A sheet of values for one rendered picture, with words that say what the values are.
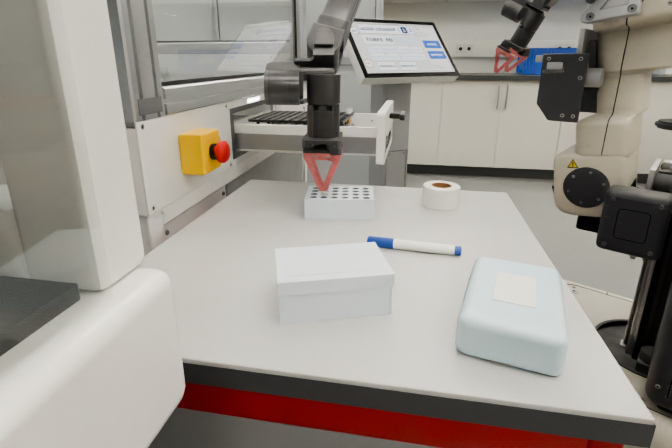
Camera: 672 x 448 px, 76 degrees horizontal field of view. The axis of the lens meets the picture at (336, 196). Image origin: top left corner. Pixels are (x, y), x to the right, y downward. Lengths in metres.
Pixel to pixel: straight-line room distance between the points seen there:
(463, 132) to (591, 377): 3.61
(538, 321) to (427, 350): 0.11
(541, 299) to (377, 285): 0.16
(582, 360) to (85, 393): 0.41
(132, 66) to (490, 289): 0.55
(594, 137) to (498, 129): 2.85
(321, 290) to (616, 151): 0.91
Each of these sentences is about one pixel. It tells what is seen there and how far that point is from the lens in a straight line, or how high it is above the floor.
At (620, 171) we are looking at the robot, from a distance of 1.23.
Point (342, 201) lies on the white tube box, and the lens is 0.75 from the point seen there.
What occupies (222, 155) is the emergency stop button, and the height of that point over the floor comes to 0.87.
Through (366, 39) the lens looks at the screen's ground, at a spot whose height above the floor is 1.11.
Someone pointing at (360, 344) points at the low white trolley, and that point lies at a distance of 0.46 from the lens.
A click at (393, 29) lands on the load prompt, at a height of 1.16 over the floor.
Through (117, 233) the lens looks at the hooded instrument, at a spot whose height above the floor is 0.94.
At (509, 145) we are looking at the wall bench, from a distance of 4.09.
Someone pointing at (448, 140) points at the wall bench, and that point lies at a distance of 4.01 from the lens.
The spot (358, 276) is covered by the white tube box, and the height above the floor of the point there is 0.81.
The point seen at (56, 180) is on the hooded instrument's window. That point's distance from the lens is 0.23.
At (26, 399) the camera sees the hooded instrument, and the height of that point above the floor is 0.90.
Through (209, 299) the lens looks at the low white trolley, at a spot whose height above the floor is 0.76.
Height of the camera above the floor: 1.03
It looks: 18 degrees down
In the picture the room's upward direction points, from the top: straight up
